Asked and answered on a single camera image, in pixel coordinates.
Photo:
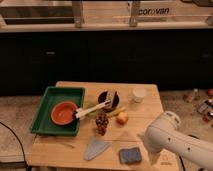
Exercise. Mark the white paper cup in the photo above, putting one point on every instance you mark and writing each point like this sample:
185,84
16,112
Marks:
138,94

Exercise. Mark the orange bowl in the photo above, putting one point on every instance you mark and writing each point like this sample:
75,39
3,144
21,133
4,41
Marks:
63,113

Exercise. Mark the green plastic tray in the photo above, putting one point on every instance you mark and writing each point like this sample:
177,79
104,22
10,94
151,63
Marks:
42,123

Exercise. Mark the bunch of dark grapes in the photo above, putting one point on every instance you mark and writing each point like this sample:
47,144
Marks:
102,123

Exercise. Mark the white handled brush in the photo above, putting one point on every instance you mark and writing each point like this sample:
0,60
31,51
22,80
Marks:
79,113

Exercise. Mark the wooden block in bowl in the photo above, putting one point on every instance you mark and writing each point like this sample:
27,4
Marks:
110,95

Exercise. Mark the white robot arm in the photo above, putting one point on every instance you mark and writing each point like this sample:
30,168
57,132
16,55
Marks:
163,133

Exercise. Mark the green leafy vegetable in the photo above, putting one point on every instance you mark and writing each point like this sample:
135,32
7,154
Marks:
89,110

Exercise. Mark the yellow banana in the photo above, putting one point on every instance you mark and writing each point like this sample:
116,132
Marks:
116,112

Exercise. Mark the blue sponge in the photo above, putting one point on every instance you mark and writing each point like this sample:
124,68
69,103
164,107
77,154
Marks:
130,156

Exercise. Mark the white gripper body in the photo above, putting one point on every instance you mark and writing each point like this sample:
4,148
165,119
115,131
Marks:
153,157

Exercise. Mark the black bowl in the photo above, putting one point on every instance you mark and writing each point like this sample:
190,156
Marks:
111,106

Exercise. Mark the grey cloth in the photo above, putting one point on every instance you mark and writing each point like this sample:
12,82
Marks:
94,148

